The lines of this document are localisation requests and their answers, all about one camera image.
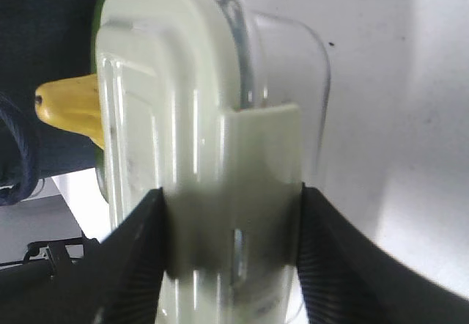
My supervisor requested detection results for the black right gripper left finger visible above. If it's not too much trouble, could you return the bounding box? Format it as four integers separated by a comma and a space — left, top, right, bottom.
1, 189, 166, 323

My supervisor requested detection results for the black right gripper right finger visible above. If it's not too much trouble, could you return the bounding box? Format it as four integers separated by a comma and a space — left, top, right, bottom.
296, 185, 468, 323

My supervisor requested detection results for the yellow pear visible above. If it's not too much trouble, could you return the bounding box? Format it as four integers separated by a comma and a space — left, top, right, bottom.
34, 73, 105, 149

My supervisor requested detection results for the green lid glass lunchbox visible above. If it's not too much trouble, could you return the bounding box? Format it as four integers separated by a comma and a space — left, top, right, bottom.
95, 0, 330, 323

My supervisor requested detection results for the dark navy lunch bag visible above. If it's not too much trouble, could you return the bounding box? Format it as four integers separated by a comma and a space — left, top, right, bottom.
1, 0, 97, 206

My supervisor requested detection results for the green cucumber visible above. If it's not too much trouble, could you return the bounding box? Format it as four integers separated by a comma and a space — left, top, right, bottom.
89, 0, 125, 196

